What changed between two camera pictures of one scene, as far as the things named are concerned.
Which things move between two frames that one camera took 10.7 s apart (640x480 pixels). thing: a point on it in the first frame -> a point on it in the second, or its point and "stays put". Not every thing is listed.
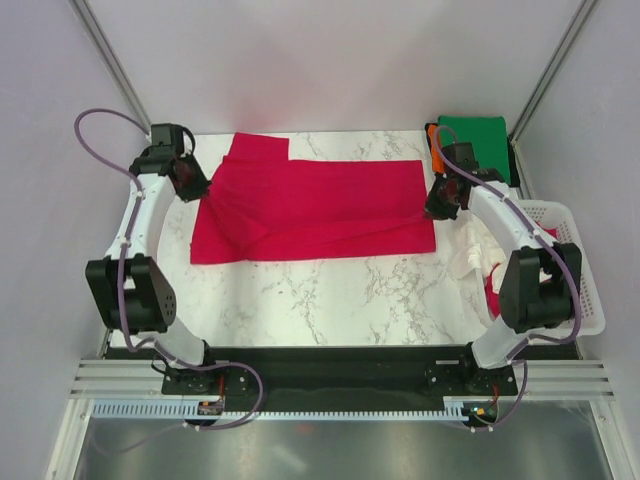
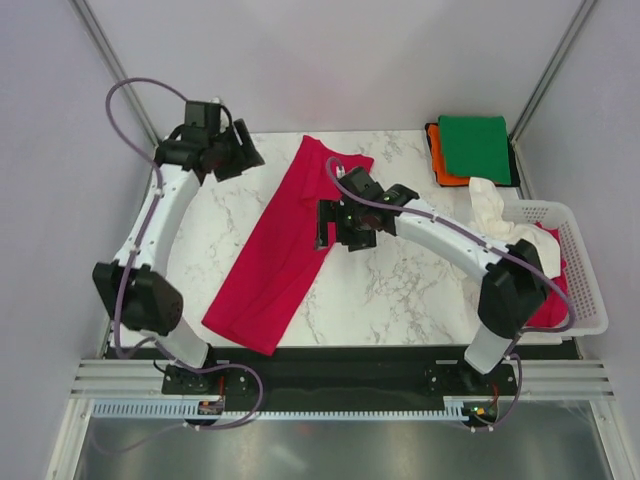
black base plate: [339, 378] stays put
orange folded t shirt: [437, 154] stays put
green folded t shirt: [488, 135] stays put
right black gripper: [432, 208] -> [329, 211]
